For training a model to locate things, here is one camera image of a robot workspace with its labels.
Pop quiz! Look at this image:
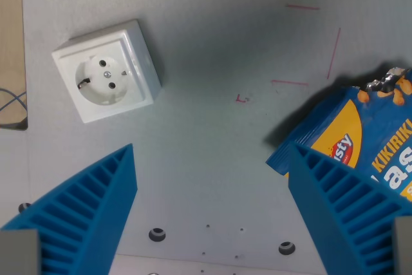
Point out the blue peanut snack bag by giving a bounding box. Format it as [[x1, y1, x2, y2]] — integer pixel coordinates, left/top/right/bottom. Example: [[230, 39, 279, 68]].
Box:
[[265, 66, 412, 204]]

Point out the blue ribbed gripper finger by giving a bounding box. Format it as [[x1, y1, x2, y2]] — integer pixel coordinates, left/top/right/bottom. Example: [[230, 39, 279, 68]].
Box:
[[288, 144, 412, 275], [0, 143, 138, 275]]

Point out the white wall power socket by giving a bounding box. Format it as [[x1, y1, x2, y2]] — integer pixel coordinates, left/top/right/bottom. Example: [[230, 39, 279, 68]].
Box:
[[51, 19, 163, 124]]

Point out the grey mounting plate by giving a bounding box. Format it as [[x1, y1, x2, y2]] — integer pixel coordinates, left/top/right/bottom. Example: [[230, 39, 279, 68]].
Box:
[[21, 0, 412, 275]]

